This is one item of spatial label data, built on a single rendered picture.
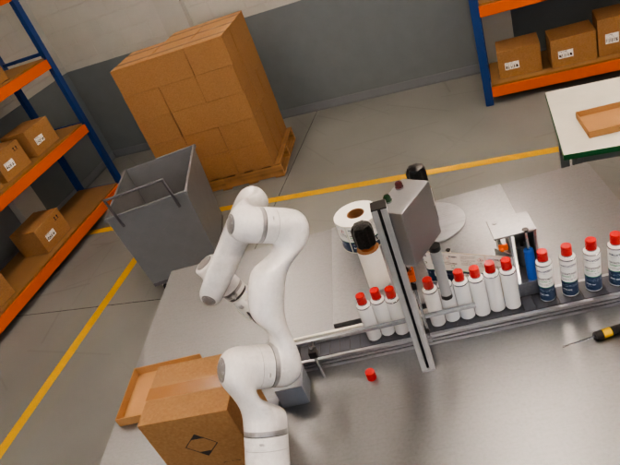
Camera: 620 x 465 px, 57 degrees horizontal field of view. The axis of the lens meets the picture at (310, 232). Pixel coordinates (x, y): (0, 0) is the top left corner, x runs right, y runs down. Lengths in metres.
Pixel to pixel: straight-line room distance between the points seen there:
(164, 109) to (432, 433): 4.17
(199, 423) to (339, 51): 5.05
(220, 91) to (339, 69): 1.71
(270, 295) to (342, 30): 4.96
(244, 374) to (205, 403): 0.31
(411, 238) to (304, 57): 4.96
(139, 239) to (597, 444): 3.25
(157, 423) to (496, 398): 1.04
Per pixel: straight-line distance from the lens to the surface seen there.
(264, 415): 1.56
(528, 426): 1.83
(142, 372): 2.54
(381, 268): 2.20
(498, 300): 2.03
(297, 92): 6.61
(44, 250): 5.81
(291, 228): 1.51
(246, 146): 5.34
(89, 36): 7.37
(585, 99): 3.52
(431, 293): 1.95
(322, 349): 2.12
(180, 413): 1.83
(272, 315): 1.53
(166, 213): 4.07
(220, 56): 5.07
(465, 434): 1.83
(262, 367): 1.54
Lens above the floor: 2.32
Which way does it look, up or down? 32 degrees down
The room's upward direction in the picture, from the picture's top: 22 degrees counter-clockwise
